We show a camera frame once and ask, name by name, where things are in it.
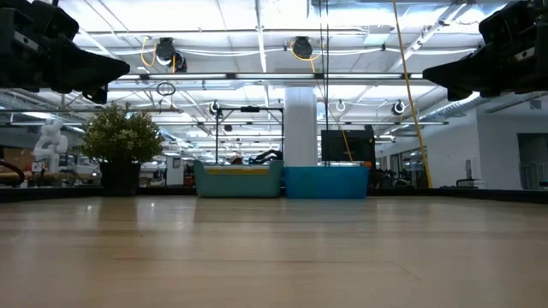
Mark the potted green plant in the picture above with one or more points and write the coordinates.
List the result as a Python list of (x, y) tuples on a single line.
[(122, 137)]

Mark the black aluminium table frame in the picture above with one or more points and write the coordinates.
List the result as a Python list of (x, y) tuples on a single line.
[(449, 193)]

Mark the blue plastic bin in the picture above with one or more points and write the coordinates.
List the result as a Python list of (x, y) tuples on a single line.
[(325, 183)]

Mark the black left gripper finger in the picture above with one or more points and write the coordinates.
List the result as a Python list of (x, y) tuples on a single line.
[(94, 68)]

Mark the black frame rig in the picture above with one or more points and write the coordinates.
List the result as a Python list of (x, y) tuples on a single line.
[(249, 108)]

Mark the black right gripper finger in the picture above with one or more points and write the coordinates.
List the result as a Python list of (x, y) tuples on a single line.
[(462, 70)]

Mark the teal plastic bin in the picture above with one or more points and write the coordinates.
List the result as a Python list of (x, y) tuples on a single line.
[(237, 186)]

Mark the white floor device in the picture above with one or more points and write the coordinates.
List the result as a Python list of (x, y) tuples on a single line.
[(470, 169)]

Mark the white robot figure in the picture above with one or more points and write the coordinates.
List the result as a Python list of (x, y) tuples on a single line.
[(51, 137)]

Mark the white round pillar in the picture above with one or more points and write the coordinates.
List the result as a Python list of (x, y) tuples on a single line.
[(300, 128)]

